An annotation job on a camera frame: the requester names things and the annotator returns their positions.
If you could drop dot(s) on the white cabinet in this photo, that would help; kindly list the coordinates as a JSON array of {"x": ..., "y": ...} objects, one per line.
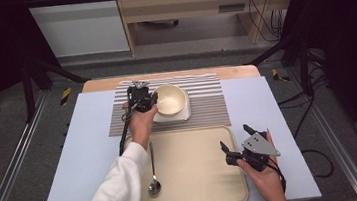
[{"x": 81, "y": 27}]

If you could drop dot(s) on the striped woven placemat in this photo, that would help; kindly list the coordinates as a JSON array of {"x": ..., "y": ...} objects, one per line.
[{"x": 207, "y": 110}]

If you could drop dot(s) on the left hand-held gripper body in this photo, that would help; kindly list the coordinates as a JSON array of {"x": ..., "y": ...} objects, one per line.
[{"x": 139, "y": 99}]

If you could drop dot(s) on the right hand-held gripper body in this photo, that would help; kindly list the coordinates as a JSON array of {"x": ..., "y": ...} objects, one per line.
[{"x": 258, "y": 149}]

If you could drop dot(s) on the yellow black tape strip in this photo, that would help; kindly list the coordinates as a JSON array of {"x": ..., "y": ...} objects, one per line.
[
  {"x": 277, "y": 75},
  {"x": 65, "y": 96}
]

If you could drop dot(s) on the light wooden desk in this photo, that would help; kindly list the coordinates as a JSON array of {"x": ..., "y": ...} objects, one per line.
[{"x": 186, "y": 5}]

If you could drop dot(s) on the metal spoon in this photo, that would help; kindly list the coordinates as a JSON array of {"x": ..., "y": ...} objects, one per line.
[{"x": 154, "y": 185}]

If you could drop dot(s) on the grey desk label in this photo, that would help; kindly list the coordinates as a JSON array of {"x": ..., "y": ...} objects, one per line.
[{"x": 231, "y": 7}]

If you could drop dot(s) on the black metal stand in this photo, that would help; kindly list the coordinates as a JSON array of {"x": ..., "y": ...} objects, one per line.
[
  {"x": 28, "y": 92},
  {"x": 304, "y": 67}
]

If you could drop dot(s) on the person's left hand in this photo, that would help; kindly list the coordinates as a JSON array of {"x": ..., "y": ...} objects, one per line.
[{"x": 141, "y": 124}]

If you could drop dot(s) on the beige rectangular tray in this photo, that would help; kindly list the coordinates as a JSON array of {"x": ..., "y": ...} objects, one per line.
[{"x": 193, "y": 169}]

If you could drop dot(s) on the cream ceramic bowl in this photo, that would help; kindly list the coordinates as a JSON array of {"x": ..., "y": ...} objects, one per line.
[{"x": 171, "y": 101}]

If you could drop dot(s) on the white square plate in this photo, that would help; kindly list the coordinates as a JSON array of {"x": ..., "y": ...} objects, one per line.
[{"x": 181, "y": 115}]

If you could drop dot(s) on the person's right hand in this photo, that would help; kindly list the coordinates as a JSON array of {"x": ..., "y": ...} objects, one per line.
[{"x": 270, "y": 179}]

